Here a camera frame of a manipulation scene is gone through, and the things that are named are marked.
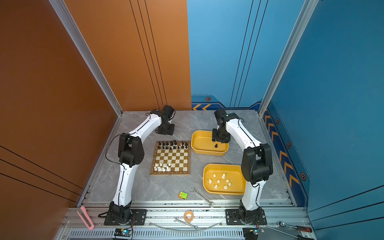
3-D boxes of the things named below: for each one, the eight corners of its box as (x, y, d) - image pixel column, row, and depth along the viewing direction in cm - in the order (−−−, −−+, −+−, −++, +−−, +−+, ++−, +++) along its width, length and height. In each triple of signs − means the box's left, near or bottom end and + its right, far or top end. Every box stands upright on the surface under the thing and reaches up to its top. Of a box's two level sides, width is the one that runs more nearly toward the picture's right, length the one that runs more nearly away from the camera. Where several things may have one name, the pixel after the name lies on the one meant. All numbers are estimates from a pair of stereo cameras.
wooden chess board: (149, 174, 90) (148, 172, 87) (156, 143, 104) (155, 140, 102) (190, 174, 90) (190, 172, 87) (191, 143, 104) (191, 140, 102)
